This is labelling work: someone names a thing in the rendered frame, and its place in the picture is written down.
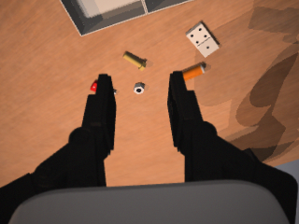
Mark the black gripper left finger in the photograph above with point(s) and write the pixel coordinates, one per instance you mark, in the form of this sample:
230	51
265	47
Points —
75	164

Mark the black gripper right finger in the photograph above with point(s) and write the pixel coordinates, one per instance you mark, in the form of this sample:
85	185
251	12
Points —
209	157

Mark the white domino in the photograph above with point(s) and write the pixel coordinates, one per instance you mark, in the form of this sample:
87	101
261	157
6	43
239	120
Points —
201	38

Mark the red usb stick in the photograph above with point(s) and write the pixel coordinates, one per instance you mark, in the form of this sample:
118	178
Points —
93	86

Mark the orange battery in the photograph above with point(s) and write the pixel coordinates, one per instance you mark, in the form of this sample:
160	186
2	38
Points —
194	72

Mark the grey hex nut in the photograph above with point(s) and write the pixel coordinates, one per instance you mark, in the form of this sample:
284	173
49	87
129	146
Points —
138	88

